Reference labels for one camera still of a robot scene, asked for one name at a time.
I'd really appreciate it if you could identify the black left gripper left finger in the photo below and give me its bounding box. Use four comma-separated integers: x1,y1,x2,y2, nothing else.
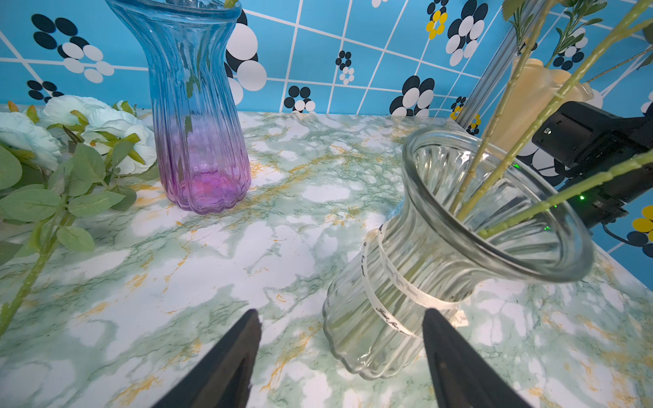
155,309,262,407

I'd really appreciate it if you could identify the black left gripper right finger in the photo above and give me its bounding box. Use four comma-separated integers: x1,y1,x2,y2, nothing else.
423,309,529,407

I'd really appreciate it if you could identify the blue purple ribbed glass vase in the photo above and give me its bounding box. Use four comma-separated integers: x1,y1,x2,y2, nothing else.
108,0,251,214

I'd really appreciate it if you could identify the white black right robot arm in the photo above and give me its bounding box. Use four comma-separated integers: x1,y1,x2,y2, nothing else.
532,102,652,229

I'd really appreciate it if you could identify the clear glass vase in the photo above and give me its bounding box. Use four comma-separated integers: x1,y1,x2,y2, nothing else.
322,127,595,380

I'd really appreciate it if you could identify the yellow ceramic vase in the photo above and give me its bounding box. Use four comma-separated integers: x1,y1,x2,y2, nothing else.
490,58,571,152

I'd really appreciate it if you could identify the mixed flower bouquet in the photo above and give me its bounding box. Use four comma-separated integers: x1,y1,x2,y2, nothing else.
449,1,652,238

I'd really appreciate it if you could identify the red rose stem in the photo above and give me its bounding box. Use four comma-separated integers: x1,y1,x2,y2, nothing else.
224,0,239,9

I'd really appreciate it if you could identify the right aluminium corner post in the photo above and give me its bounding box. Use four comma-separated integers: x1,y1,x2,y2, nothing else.
456,27,522,129

